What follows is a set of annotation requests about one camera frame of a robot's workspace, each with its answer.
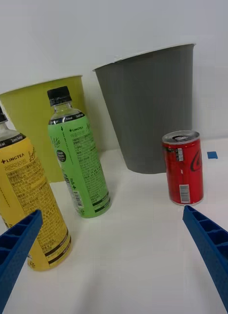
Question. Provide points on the green label plastic bottle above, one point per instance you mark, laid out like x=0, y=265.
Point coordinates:
x=79, y=159

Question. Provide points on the yellow-green plastic waste bin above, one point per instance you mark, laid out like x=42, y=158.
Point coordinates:
x=28, y=105

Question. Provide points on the yellow label plastic bottle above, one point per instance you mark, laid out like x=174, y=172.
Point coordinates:
x=25, y=184

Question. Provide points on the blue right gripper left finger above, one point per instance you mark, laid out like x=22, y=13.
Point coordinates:
x=13, y=250

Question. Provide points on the red drink can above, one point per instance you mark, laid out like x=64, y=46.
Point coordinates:
x=184, y=171

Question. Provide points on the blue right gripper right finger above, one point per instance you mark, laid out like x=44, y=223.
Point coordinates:
x=211, y=247

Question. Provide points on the grey plastic waste bin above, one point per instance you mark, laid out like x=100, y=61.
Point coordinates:
x=148, y=110

